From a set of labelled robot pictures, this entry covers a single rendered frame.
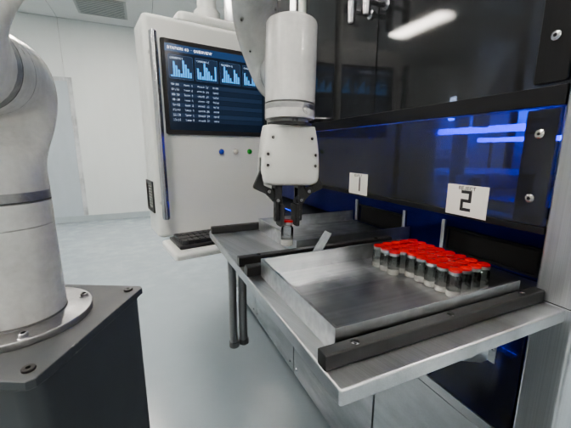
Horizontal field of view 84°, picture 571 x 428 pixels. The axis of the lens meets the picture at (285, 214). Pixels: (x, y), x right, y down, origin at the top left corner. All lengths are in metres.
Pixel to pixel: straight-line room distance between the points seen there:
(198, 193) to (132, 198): 4.62
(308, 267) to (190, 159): 0.72
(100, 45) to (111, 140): 1.38
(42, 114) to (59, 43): 5.43
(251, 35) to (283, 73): 0.13
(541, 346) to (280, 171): 0.51
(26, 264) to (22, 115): 0.22
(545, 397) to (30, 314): 0.80
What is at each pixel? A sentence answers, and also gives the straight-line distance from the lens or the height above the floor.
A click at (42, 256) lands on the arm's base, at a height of 0.97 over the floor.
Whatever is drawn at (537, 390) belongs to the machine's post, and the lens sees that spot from 0.72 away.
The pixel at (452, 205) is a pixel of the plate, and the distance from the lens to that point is 0.72.
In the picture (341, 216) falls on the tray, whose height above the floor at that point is 0.90.
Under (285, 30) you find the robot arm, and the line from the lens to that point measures 0.55.
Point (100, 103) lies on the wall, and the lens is 5.85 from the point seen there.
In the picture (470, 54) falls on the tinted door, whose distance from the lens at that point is 0.74.
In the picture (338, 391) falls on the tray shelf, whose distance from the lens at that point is 0.37.
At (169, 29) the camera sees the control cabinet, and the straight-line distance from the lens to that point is 1.27.
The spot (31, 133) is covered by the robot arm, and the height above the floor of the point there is 1.14.
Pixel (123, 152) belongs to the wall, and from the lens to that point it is 5.78.
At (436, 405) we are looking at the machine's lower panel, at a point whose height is 0.55.
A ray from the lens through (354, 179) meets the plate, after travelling 0.95.
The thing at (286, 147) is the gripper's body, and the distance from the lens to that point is 0.52.
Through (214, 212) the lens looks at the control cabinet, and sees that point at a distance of 1.27.
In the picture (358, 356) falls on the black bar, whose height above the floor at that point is 0.89.
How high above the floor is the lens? 1.12
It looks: 11 degrees down
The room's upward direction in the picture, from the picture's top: straight up
